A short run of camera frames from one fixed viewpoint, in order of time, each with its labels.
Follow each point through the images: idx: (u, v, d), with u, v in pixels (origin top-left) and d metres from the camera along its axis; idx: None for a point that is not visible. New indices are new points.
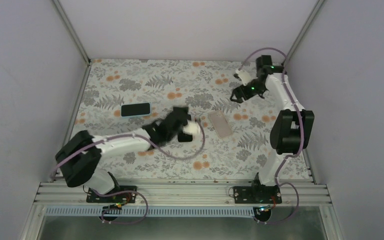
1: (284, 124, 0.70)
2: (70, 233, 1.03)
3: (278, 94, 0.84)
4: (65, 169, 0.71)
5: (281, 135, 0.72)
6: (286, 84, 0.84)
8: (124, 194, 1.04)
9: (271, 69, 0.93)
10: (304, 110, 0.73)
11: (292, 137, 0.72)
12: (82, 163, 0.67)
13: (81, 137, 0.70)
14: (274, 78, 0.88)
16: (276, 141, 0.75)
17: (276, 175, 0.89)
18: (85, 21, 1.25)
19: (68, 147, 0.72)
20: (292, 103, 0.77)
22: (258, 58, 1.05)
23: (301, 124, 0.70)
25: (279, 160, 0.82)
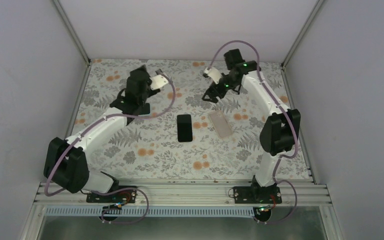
1: (275, 128, 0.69)
2: (70, 234, 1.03)
3: (259, 94, 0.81)
4: (60, 181, 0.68)
5: (274, 139, 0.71)
6: (265, 84, 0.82)
8: (124, 194, 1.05)
9: (244, 67, 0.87)
10: (289, 109, 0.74)
11: (284, 138, 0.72)
12: (73, 165, 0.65)
13: (55, 145, 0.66)
14: (251, 78, 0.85)
16: (268, 144, 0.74)
17: (273, 174, 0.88)
18: (85, 21, 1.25)
19: (49, 161, 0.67)
20: (277, 104, 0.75)
22: (226, 55, 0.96)
23: (291, 123, 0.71)
25: (274, 161, 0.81)
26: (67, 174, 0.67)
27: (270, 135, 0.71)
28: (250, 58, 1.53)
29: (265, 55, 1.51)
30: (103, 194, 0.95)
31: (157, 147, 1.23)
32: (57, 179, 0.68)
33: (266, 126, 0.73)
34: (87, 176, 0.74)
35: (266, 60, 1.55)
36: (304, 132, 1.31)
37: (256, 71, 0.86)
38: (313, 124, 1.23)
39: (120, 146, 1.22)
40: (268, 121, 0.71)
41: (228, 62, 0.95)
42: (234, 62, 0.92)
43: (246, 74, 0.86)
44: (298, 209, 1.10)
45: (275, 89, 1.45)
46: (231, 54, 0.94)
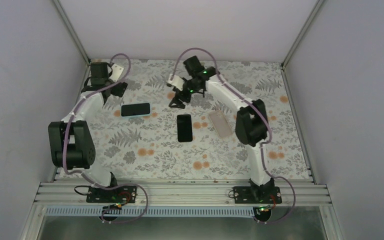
1: (245, 119, 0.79)
2: (70, 234, 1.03)
3: (223, 94, 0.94)
4: (75, 158, 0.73)
5: (248, 131, 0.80)
6: (226, 84, 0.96)
8: (124, 194, 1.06)
9: (206, 74, 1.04)
10: (253, 101, 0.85)
11: (258, 127, 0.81)
12: (81, 136, 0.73)
13: (55, 126, 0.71)
14: (213, 81, 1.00)
16: (244, 137, 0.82)
17: (264, 168, 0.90)
18: (85, 21, 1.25)
19: (56, 144, 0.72)
20: (241, 100, 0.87)
22: (186, 64, 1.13)
23: (258, 113, 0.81)
25: (257, 153, 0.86)
26: (78, 148, 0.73)
27: (243, 128, 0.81)
28: (250, 58, 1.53)
29: (265, 55, 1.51)
30: (104, 188, 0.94)
31: (157, 147, 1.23)
32: (69, 159, 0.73)
33: (238, 120, 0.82)
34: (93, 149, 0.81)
35: (266, 60, 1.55)
36: (304, 132, 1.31)
37: (215, 75, 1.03)
38: (313, 124, 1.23)
39: (120, 146, 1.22)
40: (239, 116, 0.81)
41: (190, 70, 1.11)
42: (195, 71, 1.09)
43: (208, 80, 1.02)
44: (298, 209, 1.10)
45: (275, 89, 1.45)
46: (190, 62, 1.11)
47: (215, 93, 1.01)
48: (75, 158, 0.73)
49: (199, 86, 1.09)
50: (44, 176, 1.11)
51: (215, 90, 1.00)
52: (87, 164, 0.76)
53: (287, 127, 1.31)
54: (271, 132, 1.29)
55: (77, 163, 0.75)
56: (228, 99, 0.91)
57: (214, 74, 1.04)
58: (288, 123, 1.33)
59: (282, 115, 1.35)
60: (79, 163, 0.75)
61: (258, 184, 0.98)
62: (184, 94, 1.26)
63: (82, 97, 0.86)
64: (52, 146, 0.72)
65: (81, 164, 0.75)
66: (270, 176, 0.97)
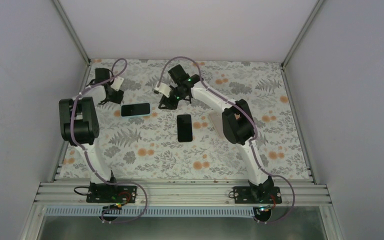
1: (231, 120, 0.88)
2: (70, 234, 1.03)
3: (209, 99, 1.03)
4: (82, 131, 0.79)
5: (235, 131, 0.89)
6: (211, 89, 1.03)
8: (124, 194, 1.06)
9: (190, 82, 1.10)
10: (236, 101, 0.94)
11: (244, 126, 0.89)
12: (88, 109, 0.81)
13: (65, 102, 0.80)
14: (197, 88, 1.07)
16: (232, 137, 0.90)
17: (259, 165, 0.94)
18: (85, 21, 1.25)
19: (65, 118, 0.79)
20: (225, 101, 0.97)
22: (171, 73, 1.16)
23: (243, 112, 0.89)
25: (248, 150, 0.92)
26: (85, 121, 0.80)
27: (230, 128, 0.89)
28: (250, 58, 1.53)
29: (265, 55, 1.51)
30: (105, 180, 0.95)
31: (157, 147, 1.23)
32: (77, 132, 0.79)
33: (226, 122, 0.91)
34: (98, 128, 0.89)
35: (266, 60, 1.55)
36: (304, 132, 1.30)
37: (200, 82, 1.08)
38: (313, 124, 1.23)
39: (120, 146, 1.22)
40: (225, 118, 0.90)
41: (175, 79, 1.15)
42: (180, 79, 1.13)
43: (193, 87, 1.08)
44: (298, 209, 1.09)
45: (275, 89, 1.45)
46: (174, 71, 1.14)
47: (202, 98, 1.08)
48: (82, 131, 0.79)
49: (185, 93, 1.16)
50: (44, 176, 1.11)
51: (201, 95, 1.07)
52: (93, 137, 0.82)
53: (287, 127, 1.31)
54: (271, 132, 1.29)
55: (84, 136, 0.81)
56: (214, 103, 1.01)
57: (198, 81, 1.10)
58: (288, 123, 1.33)
59: (282, 115, 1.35)
60: (86, 136, 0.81)
61: (255, 182, 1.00)
62: (171, 100, 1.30)
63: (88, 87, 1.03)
64: (61, 120, 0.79)
65: (88, 137, 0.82)
66: (267, 175, 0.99)
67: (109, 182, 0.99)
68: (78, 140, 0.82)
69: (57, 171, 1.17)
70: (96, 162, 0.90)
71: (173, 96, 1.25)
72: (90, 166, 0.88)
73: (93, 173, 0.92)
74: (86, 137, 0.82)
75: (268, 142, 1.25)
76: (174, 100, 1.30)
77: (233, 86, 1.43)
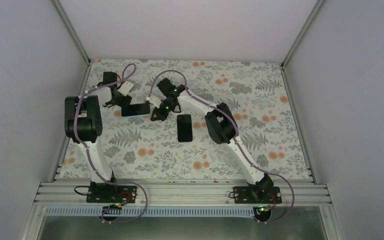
1: (212, 123, 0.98)
2: (70, 234, 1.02)
3: (194, 105, 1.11)
4: (85, 128, 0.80)
5: (219, 132, 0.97)
6: (194, 96, 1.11)
8: (124, 194, 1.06)
9: (175, 92, 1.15)
10: (217, 105, 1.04)
11: (227, 128, 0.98)
12: (92, 107, 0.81)
13: (70, 99, 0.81)
14: (183, 96, 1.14)
16: (217, 137, 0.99)
17: (250, 162, 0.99)
18: (85, 22, 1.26)
19: (70, 115, 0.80)
20: (207, 106, 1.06)
22: (159, 86, 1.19)
23: (224, 114, 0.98)
25: (235, 148, 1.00)
26: (89, 118, 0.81)
27: (214, 130, 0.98)
28: (250, 58, 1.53)
29: (265, 55, 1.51)
30: (105, 179, 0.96)
31: (157, 147, 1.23)
32: (80, 129, 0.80)
33: (209, 124, 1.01)
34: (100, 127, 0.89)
35: (266, 60, 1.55)
36: (304, 132, 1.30)
37: (185, 91, 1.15)
38: (313, 124, 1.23)
39: (120, 146, 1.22)
40: (208, 121, 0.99)
41: (163, 91, 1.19)
42: (168, 90, 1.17)
43: (180, 95, 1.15)
44: (298, 209, 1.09)
45: (275, 89, 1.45)
46: (161, 83, 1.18)
47: (187, 105, 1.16)
48: (86, 128, 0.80)
49: (173, 103, 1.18)
50: (44, 176, 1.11)
51: (186, 102, 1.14)
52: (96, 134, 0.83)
53: (287, 127, 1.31)
54: (271, 132, 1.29)
55: (87, 134, 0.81)
56: (199, 109, 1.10)
57: (184, 90, 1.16)
58: (288, 123, 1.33)
59: (282, 115, 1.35)
60: (88, 133, 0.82)
61: (253, 182, 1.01)
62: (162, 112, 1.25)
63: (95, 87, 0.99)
64: (66, 116, 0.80)
65: (91, 135, 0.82)
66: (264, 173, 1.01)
67: (109, 181, 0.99)
68: (81, 137, 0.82)
69: (57, 171, 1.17)
70: (97, 160, 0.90)
71: (164, 107, 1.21)
72: (90, 164, 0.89)
73: (93, 170, 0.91)
74: (89, 135, 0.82)
75: (268, 142, 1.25)
76: (164, 113, 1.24)
77: (233, 86, 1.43)
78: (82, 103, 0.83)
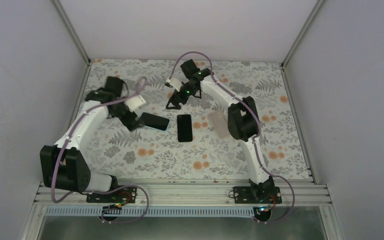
1: (236, 116, 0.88)
2: (69, 234, 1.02)
3: (217, 94, 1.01)
4: (66, 184, 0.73)
5: (239, 126, 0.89)
6: (219, 83, 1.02)
8: (124, 194, 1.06)
9: (199, 75, 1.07)
10: (243, 98, 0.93)
11: (248, 124, 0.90)
12: (71, 166, 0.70)
13: (47, 152, 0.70)
14: (207, 82, 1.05)
16: (236, 132, 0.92)
17: (260, 164, 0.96)
18: (85, 22, 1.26)
19: (49, 169, 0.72)
20: (232, 97, 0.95)
22: (183, 67, 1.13)
23: (248, 109, 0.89)
25: (251, 148, 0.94)
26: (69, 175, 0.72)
27: (234, 124, 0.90)
28: (250, 58, 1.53)
29: (265, 55, 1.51)
30: (105, 193, 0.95)
31: (157, 147, 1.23)
32: (61, 183, 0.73)
33: (230, 116, 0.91)
34: (87, 172, 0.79)
35: (266, 60, 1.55)
36: (304, 132, 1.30)
37: (210, 75, 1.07)
38: (313, 124, 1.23)
39: (120, 146, 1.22)
40: (230, 113, 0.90)
41: (186, 72, 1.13)
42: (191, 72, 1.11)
43: (203, 80, 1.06)
44: (298, 209, 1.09)
45: (275, 89, 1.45)
46: (186, 65, 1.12)
47: (210, 93, 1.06)
48: (66, 184, 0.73)
49: (195, 87, 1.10)
50: None
51: (210, 89, 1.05)
52: (79, 189, 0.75)
53: (287, 127, 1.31)
54: (271, 132, 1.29)
55: (70, 188, 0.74)
56: (221, 98, 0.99)
57: (208, 74, 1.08)
58: (288, 123, 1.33)
59: (282, 115, 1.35)
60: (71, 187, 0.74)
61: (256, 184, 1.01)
62: (182, 96, 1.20)
63: (82, 112, 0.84)
64: (45, 170, 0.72)
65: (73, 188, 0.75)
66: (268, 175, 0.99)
67: (110, 190, 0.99)
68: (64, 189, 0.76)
69: None
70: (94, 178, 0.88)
71: (184, 91, 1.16)
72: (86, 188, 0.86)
73: (90, 189, 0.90)
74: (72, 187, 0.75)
75: (268, 142, 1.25)
76: (185, 97, 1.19)
77: (233, 86, 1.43)
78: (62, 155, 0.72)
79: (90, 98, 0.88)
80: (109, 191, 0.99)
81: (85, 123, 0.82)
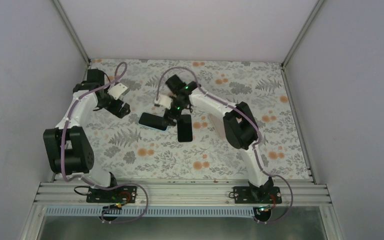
1: (232, 124, 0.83)
2: (69, 234, 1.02)
3: (209, 105, 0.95)
4: (74, 164, 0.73)
5: (239, 135, 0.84)
6: (209, 94, 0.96)
8: (124, 194, 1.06)
9: (187, 90, 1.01)
10: (237, 104, 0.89)
11: (247, 130, 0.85)
12: (77, 141, 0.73)
13: (50, 134, 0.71)
14: (195, 94, 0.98)
16: (236, 142, 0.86)
17: (261, 167, 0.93)
18: (85, 22, 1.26)
19: (54, 151, 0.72)
20: (225, 105, 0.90)
22: (167, 83, 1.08)
23: (245, 115, 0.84)
25: (251, 154, 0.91)
26: (76, 152, 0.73)
27: (233, 133, 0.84)
28: (250, 58, 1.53)
29: (265, 55, 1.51)
30: (105, 188, 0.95)
31: (157, 147, 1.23)
32: (68, 165, 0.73)
33: (226, 126, 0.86)
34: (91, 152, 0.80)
35: (266, 60, 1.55)
36: (304, 132, 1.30)
37: (197, 88, 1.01)
38: (313, 124, 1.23)
39: (120, 146, 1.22)
40: (227, 123, 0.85)
41: (172, 89, 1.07)
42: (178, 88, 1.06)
43: (191, 93, 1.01)
44: (298, 209, 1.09)
45: (275, 89, 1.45)
46: (171, 81, 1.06)
47: (202, 106, 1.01)
48: (74, 164, 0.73)
49: (184, 103, 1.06)
50: (44, 176, 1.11)
51: (200, 102, 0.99)
52: (87, 168, 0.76)
53: (287, 127, 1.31)
54: (271, 132, 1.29)
55: (77, 168, 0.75)
56: (215, 109, 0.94)
57: (196, 87, 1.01)
58: (288, 123, 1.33)
59: (282, 115, 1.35)
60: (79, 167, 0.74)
61: (255, 185, 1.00)
62: (173, 112, 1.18)
63: (75, 99, 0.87)
64: (50, 154, 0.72)
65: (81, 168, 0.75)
66: (269, 177, 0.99)
67: (110, 187, 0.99)
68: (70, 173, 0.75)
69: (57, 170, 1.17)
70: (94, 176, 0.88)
71: (174, 107, 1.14)
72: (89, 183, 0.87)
73: (91, 186, 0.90)
74: (79, 169, 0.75)
75: (268, 142, 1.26)
76: (176, 112, 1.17)
77: (233, 86, 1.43)
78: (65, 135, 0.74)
79: (79, 89, 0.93)
80: (109, 188, 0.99)
81: (80, 107, 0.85)
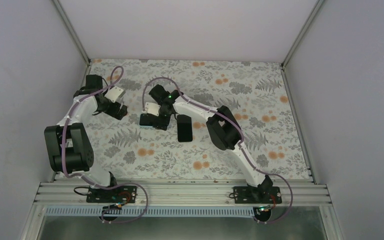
1: (215, 128, 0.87)
2: (69, 234, 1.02)
3: (193, 112, 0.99)
4: (73, 161, 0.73)
5: (223, 137, 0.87)
6: (192, 101, 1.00)
8: (124, 194, 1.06)
9: (171, 99, 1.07)
10: (218, 109, 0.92)
11: (231, 132, 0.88)
12: (78, 138, 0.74)
13: (51, 130, 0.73)
14: (180, 103, 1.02)
16: (221, 144, 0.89)
17: (254, 167, 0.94)
18: (85, 22, 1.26)
19: (54, 148, 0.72)
20: (207, 111, 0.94)
22: (151, 94, 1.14)
23: (226, 117, 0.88)
25: (239, 154, 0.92)
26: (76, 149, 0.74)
27: (217, 136, 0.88)
28: (250, 58, 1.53)
29: (265, 55, 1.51)
30: (105, 187, 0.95)
31: (157, 147, 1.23)
32: (68, 162, 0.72)
33: (210, 130, 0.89)
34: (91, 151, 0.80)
35: (266, 60, 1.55)
36: (304, 132, 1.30)
37: (180, 96, 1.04)
38: (313, 124, 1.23)
39: (120, 146, 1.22)
40: (210, 127, 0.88)
41: (156, 98, 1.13)
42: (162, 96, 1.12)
43: (175, 103, 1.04)
44: (298, 209, 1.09)
45: (275, 89, 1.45)
46: (154, 91, 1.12)
47: (186, 113, 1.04)
48: (73, 161, 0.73)
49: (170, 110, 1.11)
50: (44, 176, 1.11)
51: (184, 109, 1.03)
52: (86, 166, 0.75)
53: (287, 127, 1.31)
54: (271, 132, 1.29)
55: (77, 166, 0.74)
56: (198, 115, 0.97)
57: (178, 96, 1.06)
58: (288, 123, 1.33)
59: (282, 115, 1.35)
60: (79, 165, 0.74)
61: (255, 185, 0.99)
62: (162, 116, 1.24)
63: (76, 101, 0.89)
64: (50, 151, 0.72)
65: (80, 166, 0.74)
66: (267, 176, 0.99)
67: (109, 186, 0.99)
68: (70, 171, 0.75)
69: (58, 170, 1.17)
70: (94, 176, 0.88)
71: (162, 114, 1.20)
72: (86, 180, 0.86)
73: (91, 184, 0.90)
74: (79, 166, 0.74)
75: (268, 142, 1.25)
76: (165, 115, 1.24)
77: (233, 86, 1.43)
78: (66, 133, 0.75)
79: (79, 94, 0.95)
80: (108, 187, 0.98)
81: (81, 107, 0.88)
